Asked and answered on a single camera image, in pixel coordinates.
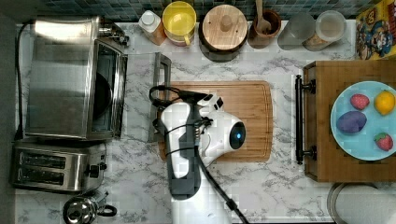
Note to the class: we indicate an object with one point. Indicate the stainless steel two-slot toaster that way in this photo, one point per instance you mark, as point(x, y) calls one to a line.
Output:
point(58, 166)

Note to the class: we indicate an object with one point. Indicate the wooden spoon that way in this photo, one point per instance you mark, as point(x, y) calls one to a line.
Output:
point(262, 25)

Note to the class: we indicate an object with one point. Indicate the red strawberry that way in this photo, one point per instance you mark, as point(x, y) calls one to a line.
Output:
point(359, 101)
point(384, 141)

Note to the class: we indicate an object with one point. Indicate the bamboo cutting board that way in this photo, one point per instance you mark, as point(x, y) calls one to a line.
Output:
point(248, 101)

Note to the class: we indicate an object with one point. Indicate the colourful cereal box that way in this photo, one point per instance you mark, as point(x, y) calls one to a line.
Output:
point(376, 32)

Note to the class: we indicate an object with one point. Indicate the yellow lemon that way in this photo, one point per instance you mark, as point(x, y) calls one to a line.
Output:
point(384, 102)

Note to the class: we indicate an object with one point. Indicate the brown wooden utensil cup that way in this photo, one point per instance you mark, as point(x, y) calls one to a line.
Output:
point(261, 39)

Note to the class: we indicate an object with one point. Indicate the purple plum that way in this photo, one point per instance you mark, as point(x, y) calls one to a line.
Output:
point(351, 122)

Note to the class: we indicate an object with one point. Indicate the clear glass storage jar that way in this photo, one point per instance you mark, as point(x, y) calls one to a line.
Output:
point(330, 27)

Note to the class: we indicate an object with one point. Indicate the light blue plate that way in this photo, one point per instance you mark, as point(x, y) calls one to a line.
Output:
point(361, 145)

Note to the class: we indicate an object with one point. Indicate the yellow mug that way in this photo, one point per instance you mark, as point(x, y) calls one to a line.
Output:
point(179, 20)

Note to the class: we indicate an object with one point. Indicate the white cap juice bottle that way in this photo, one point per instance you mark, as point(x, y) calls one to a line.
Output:
point(152, 26)

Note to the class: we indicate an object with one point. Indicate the round wooden lid jar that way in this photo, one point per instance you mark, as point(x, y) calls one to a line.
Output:
point(222, 33)

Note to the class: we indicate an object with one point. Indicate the stainless steel toaster oven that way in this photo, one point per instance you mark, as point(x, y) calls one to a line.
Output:
point(77, 80)

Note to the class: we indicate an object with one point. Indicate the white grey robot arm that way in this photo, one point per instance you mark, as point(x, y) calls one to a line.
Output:
point(196, 132)

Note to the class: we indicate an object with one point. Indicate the shiny steel kettle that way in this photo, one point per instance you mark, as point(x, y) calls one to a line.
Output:
point(85, 208)

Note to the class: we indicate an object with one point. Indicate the glass oven door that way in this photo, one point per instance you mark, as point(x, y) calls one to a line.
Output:
point(144, 71)

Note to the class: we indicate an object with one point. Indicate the wooden tray with black handle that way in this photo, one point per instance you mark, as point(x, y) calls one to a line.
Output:
point(316, 149)

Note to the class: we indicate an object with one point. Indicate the lower red strawberry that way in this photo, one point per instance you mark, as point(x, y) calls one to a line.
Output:
point(384, 141)

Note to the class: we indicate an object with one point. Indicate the upper red strawberry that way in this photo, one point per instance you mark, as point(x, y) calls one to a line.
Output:
point(359, 101)

